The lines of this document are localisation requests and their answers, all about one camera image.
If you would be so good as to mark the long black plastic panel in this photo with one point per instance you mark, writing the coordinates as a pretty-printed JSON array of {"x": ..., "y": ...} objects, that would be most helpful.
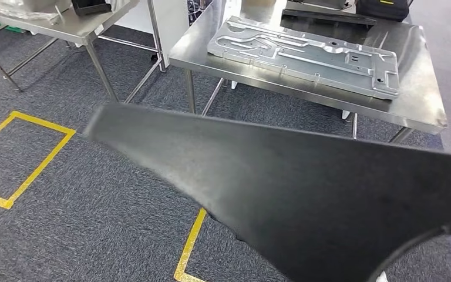
[{"x": 287, "y": 194}]

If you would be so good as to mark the steel workbench table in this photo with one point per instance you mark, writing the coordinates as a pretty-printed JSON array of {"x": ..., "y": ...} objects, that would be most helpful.
[{"x": 416, "y": 97}]

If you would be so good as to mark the clear plastic wrap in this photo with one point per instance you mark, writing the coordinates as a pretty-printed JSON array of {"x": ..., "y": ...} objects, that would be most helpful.
[{"x": 15, "y": 9}]

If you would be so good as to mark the short black plastic panel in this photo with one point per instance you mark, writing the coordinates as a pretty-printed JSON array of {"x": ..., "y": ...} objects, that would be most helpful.
[{"x": 326, "y": 16}]

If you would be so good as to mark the small black box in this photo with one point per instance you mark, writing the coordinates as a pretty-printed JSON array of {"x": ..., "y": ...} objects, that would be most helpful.
[{"x": 91, "y": 7}]

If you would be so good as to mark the green plastic item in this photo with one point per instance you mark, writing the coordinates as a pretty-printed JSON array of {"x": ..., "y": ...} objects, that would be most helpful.
[{"x": 7, "y": 27}]

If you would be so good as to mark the black carry case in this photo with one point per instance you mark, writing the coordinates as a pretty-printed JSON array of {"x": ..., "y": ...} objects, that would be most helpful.
[{"x": 385, "y": 9}]

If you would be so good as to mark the grey equipment case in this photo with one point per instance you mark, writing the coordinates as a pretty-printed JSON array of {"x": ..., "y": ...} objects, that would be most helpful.
[{"x": 319, "y": 3}]

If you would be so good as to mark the steel side table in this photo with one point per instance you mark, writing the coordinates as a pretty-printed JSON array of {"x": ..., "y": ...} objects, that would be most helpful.
[{"x": 85, "y": 27}]

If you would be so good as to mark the yellow tape square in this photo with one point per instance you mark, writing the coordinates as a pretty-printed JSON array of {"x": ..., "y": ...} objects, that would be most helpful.
[
  {"x": 38, "y": 167},
  {"x": 188, "y": 249}
]

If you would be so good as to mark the stamped grey metal plate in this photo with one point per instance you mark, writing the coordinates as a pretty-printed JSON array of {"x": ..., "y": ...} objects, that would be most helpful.
[{"x": 307, "y": 58}]

